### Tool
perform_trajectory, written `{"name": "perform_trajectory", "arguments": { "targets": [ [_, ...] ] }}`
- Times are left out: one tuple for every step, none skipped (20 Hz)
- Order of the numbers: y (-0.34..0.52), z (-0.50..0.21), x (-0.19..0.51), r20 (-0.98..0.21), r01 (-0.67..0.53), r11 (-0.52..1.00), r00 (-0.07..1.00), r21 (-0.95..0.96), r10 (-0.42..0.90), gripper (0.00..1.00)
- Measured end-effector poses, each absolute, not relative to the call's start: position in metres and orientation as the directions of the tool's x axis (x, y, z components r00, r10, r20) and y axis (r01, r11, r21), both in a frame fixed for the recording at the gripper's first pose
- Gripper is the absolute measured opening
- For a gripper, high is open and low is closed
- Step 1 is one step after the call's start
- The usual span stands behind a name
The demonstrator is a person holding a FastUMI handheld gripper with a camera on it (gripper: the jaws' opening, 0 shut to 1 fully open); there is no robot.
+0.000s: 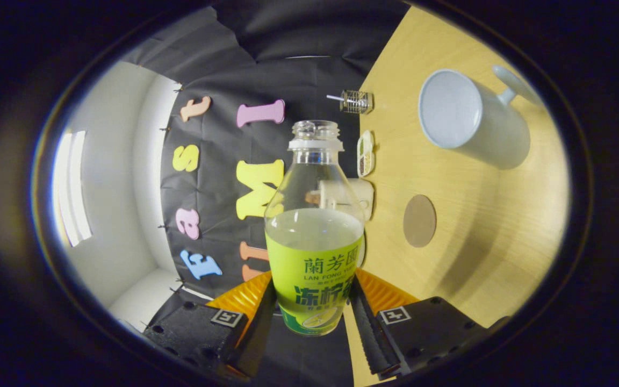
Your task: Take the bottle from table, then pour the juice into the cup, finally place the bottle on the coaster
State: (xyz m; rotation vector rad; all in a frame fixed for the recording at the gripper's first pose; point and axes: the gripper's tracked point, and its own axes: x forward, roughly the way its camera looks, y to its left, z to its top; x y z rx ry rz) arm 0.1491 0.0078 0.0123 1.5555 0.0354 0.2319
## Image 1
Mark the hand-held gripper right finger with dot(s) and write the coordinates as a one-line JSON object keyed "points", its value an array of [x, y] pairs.
{"points": [[366, 333]]}

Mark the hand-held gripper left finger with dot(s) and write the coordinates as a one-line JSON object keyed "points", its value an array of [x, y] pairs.
{"points": [[256, 344]]}

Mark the green label juice bottle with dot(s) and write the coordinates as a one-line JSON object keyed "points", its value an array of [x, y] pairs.
{"points": [[315, 269]]}

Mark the round brown coaster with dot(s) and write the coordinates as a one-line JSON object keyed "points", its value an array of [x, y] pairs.
{"points": [[419, 220]]}

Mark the white cup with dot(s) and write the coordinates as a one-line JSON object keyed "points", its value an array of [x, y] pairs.
{"points": [[481, 129]]}

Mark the cream toaster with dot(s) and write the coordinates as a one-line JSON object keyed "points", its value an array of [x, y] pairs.
{"points": [[364, 194]]}

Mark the wooden table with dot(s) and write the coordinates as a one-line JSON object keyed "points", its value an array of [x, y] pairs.
{"points": [[481, 226]]}

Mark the white divided tray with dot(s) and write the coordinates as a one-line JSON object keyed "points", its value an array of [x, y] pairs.
{"points": [[366, 153]]}

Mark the white straw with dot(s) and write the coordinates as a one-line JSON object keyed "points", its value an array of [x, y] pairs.
{"points": [[334, 98]]}

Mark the ceiling light panel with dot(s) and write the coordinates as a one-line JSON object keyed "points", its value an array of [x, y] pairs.
{"points": [[73, 188]]}

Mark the black backdrop cloth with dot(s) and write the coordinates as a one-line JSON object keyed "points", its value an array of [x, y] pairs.
{"points": [[223, 70]]}

